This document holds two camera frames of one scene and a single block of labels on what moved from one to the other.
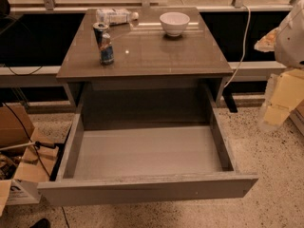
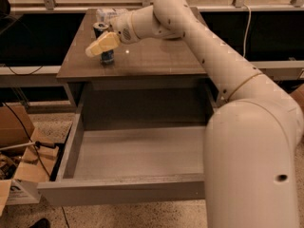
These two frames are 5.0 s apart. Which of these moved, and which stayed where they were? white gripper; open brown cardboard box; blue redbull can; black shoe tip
Moved: white gripper
Stayed: open brown cardboard box; black shoe tip; blue redbull can
